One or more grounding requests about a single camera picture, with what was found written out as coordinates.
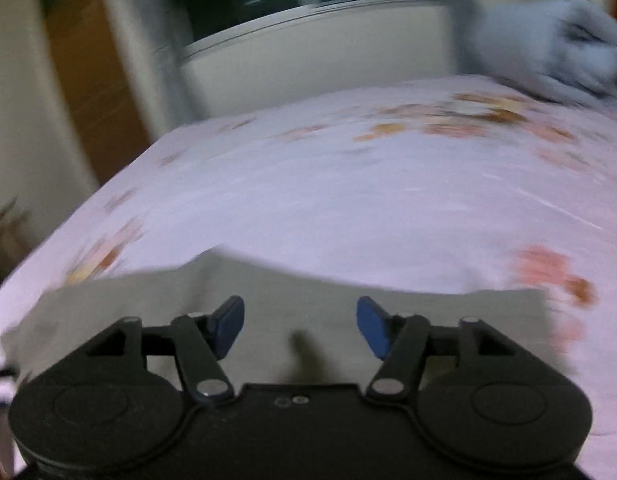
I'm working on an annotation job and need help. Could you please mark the grey pants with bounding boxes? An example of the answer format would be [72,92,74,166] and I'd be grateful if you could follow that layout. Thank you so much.
[0,249,568,387]

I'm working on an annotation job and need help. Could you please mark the pink floral bed sheet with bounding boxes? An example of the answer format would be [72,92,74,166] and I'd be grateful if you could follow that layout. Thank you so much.
[0,77,617,479]

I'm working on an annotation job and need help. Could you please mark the brown wooden door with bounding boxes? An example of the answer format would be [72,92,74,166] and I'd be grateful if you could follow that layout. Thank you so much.
[40,0,150,185]

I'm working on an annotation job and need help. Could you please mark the left grey curtain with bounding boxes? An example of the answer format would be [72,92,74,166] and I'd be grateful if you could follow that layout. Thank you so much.
[104,0,205,138]

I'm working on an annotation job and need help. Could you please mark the grey curtain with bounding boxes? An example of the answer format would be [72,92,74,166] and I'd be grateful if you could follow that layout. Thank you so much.
[442,0,483,75]
[104,0,205,138]

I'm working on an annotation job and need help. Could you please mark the blue rolled duvet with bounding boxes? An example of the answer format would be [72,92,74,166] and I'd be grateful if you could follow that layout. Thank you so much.
[470,0,617,110]

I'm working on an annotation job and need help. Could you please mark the right grey curtain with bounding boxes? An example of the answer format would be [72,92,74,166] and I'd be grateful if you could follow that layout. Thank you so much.
[442,0,483,75]

